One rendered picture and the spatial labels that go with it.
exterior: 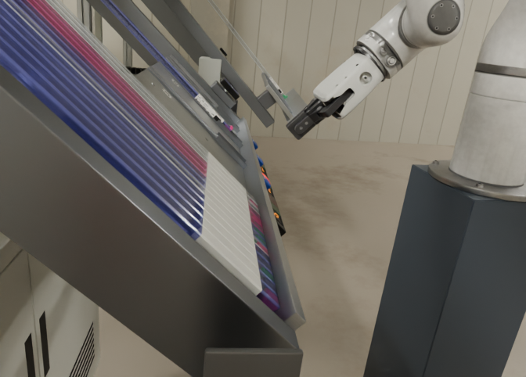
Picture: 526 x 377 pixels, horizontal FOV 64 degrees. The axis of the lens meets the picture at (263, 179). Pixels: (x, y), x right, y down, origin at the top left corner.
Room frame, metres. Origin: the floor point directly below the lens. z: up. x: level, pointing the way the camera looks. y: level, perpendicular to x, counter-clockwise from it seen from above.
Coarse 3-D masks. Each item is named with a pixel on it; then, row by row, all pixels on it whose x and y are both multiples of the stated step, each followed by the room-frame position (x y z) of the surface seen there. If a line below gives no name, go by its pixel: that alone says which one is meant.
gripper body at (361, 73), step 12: (360, 48) 0.71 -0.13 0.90; (348, 60) 0.73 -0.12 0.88; (360, 60) 0.69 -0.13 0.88; (372, 60) 0.69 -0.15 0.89; (336, 72) 0.73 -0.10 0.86; (348, 72) 0.69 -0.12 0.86; (360, 72) 0.68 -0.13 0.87; (372, 72) 0.68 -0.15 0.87; (324, 84) 0.72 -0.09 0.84; (336, 84) 0.68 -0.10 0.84; (348, 84) 0.67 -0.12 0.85; (360, 84) 0.67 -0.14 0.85; (372, 84) 0.68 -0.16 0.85; (324, 96) 0.68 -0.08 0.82; (336, 96) 0.67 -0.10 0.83; (360, 96) 0.67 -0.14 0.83; (348, 108) 0.67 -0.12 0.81
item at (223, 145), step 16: (160, 64) 0.67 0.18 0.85; (176, 64) 0.80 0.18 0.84; (144, 80) 0.50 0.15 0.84; (160, 80) 0.56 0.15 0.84; (176, 80) 0.67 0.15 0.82; (192, 80) 0.83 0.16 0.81; (160, 96) 0.50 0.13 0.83; (176, 96) 0.57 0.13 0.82; (192, 96) 0.68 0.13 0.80; (208, 96) 0.85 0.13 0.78; (176, 112) 0.51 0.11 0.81; (192, 112) 0.59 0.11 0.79; (224, 112) 0.82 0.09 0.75; (192, 128) 0.51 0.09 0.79; (208, 128) 0.59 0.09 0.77; (224, 128) 0.68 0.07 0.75; (208, 144) 0.52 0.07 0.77; (224, 144) 0.57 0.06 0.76; (240, 144) 0.69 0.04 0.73; (224, 160) 0.52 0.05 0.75; (240, 160) 0.58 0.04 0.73; (240, 176) 0.53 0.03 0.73
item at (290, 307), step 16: (240, 128) 0.81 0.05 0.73; (256, 160) 0.58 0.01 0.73; (256, 176) 0.51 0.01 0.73; (256, 192) 0.47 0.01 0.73; (272, 224) 0.37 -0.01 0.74; (272, 240) 0.34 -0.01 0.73; (272, 256) 0.32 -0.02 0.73; (288, 272) 0.29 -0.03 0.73; (288, 288) 0.26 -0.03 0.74; (288, 304) 0.25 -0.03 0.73; (288, 320) 0.23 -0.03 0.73; (304, 320) 0.24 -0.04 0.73
